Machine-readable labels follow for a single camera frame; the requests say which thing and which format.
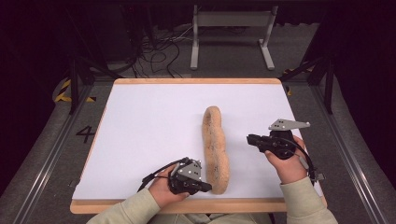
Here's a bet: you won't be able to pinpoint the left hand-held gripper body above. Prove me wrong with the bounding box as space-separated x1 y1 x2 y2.
168 158 204 196

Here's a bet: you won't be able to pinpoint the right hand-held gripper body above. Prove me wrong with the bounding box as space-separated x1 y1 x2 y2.
262 119 312 161

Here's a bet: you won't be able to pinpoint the long baguette bread loaf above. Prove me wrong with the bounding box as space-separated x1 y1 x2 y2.
201 105 231 195

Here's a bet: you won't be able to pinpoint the person's right hand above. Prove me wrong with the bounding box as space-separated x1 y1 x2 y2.
264 134 308 186

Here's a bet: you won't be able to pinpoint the person's left hand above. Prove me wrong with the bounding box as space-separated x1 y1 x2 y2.
148 164 191 209

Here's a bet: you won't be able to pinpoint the person's cream clothing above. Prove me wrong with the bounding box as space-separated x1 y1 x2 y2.
148 212 273 224

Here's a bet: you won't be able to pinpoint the black metal stand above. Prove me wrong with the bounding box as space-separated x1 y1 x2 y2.
65 46 123 115
279 55 336 115

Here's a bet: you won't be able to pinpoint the white metal stand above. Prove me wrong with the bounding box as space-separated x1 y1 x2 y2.
190 4 279 71

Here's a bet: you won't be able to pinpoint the yellow black floor tape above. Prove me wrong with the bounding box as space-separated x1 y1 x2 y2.
54 78 97 104

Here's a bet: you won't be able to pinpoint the dark cabinet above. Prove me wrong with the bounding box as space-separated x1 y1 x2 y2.
101 4 148 63

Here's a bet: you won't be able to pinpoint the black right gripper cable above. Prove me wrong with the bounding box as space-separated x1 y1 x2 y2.
279 136 325 184

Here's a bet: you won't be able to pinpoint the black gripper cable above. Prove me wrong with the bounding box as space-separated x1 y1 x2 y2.
137 157 190 193
279 136 325 184

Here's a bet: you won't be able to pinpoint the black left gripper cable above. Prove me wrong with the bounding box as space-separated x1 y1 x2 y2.
137 157 190 193

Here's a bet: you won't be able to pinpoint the aluminium floor rail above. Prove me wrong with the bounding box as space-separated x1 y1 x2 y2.
309 83 391 224
11 83 94 224

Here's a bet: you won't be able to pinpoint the black floor cables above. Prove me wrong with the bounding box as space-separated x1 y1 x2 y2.
133 29 194 79

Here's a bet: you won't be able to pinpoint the white floor cable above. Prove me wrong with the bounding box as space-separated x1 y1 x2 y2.
153 25 194 44

